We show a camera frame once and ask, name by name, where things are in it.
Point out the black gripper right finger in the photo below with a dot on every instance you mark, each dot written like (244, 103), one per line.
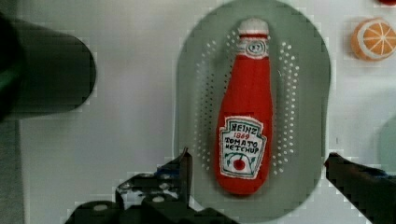
(372, 191)

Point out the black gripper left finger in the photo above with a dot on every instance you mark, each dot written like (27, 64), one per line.
(162, 197)

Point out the plush ketchup bottle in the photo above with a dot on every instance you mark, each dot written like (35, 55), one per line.
(245, 121)

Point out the grey-green oval strainer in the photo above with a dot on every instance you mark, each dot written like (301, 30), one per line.
(300, 78)

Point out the orange slice toy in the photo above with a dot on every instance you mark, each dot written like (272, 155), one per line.
(373, 40)

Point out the black cylinder cup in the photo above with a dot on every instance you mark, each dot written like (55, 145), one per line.
(42, 71)

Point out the red toy strawberry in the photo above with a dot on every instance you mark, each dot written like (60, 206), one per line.
(388, 2)

